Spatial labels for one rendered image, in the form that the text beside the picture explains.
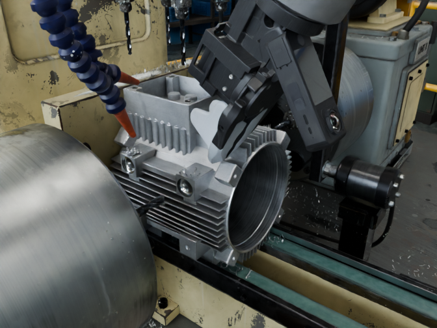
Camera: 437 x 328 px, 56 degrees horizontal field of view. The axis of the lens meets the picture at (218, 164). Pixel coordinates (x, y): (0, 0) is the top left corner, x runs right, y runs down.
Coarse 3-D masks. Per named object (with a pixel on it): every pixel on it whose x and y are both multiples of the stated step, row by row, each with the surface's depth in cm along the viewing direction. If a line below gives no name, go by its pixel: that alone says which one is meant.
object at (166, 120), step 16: (160, 80) 62; (176, 80) 63; (192, 80) 62; (128, 96) 57; (144, 96) 55; (160, 96) 63; (176, 96) 58; (192, 96) 57; (208, 96) 54; (128, 112) 58; (144, 112) 56; (160, 112) 55; (176, 112) 53; (144, 128) 58; (160, 128) 55; (176, 128) 53; (192, 128) 53; (176, 144) 55; (192, 144) 54
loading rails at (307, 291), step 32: (160, 256) 63; (256, 256) 65; (288, 256) 61; (320, 256) 60; (352, 256) 59; (160, 288) 67; (192, 288) 61; (224, 288) 56; (256, 288) 53; (288, 288) 55; (320, 288) 59; (352, 288) 56; (384, 288) 55; (416, 288) 54; (160, 320) 64; (192, 320) 64; (224, 320) 59; (256, 320) 55; (288, 320) 51; (320, 320) 49; (352, 320) 50; (384, 320) 55; (416, 320) 52
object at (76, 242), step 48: (0, 144) 36; (48, 144) 36; (0, 192) 31; (48, 192) 33; (96, 192) 35; (0, 240) 29; (48, 240) 31; (96, 240) 33; (144, 240) 37; (0, 288) 28; (48, 288) 30; (96, 288) 33; (144, 288) 37
